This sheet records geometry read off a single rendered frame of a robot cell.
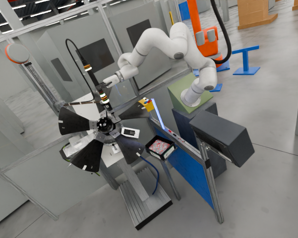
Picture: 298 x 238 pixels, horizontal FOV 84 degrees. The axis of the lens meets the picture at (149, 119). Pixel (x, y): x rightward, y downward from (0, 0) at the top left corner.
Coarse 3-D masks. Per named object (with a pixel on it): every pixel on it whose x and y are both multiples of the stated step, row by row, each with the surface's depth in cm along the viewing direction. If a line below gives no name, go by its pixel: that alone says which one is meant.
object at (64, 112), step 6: (60, 114) 124; (66, 114) 124; (72, 114) 124; (66, 120) 125; (72, 120) 125; (78, 120) 125; (84, 120) 125; (60, 126) 126; (66, 126) 127; (72, 126) 127; (78, 126) 127; (84, 126) 128; (60, 132) 128; (66, 132) 129; (72, 132) 130
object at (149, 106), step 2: (146, 98) 174; (140, 100) 176; (142, 100) 174; (144, 100) 172; (148, 100) 169; (140, 102) 170; (142, 102) 169; (150, 102) 164; (144, 104) 164; (146, 104) 163; (148, 104) 164; (150, 104) 165; (152, 104) 166; (146, 106) 164; (148, 106) 165; (150, 106) 166; (152, 106) 167; (146, 108) 165; (148, 108) 165; (150, 108) 167; (152, 108) 168; (154, 108) 169; (148, 110) 166
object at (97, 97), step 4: (104, 88) 135; (108, 88) 133; (104, 92) 134; (108, 92) 132; (96, 96) 138; (100, 96) 135; (108, 96) 131; (96, 100) 138; (100, 100) 134; (96, 104) 138; (100, 104) 134; (100, 108) 133; (104, 108) 130
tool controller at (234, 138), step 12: (192, 120) 87; (204, 120) 82; (216, 120) 78; (228, 120) 74; (204, 132) 78; (216, 132) 74; (228, 132) 70; (240, 132) 67; (204, 144) 91; (216, 144) 75; (228, 144) 67; (240, 144) 70; (252, 144) 74; (228, 156) 75; (240, 156) 73
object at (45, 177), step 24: (144, 96) 214; (168, 96) 230; (144, 120) 226; (168, 120) 244; (144, 144) 240; (24, 168) 181; (48, 168) 192; (72, 168) 205; (48, 192) 202; (72, 192) 216
